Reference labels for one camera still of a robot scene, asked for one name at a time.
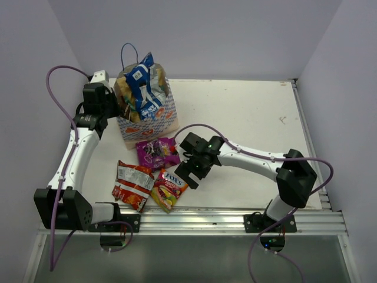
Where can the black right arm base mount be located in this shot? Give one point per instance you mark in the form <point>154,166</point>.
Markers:
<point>257,222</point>

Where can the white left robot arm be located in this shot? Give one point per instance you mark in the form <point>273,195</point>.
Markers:
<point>61,204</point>

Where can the blue checkered paper bag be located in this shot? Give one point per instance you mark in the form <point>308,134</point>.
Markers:
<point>165,122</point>

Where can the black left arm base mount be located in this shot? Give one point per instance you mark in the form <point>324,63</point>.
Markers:
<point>120,222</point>

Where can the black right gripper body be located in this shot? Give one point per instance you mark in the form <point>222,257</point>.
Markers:
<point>194,165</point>

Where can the aluminium front rail frame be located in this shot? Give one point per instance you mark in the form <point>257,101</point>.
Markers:
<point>203,245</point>

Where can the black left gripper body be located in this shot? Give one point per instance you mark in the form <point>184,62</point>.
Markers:
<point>111,107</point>

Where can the purple candy bag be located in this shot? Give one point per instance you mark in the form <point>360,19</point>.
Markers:
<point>160,153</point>

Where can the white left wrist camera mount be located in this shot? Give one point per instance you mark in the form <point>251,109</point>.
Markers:
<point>100,77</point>

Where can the colourful Fox's candy bag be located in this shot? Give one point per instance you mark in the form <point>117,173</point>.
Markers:
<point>167,190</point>

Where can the tan kraft snack bag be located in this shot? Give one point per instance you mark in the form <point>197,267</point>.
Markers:
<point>121,88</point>

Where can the brown Kettle chips bag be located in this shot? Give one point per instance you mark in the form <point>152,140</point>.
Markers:
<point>128,110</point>

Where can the red Doritos bag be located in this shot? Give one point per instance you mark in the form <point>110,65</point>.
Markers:
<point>133,185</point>

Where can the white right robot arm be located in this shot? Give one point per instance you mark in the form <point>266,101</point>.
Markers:
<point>294,176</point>

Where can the blue Doritos bag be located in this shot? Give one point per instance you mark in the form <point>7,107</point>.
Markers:
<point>143,81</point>

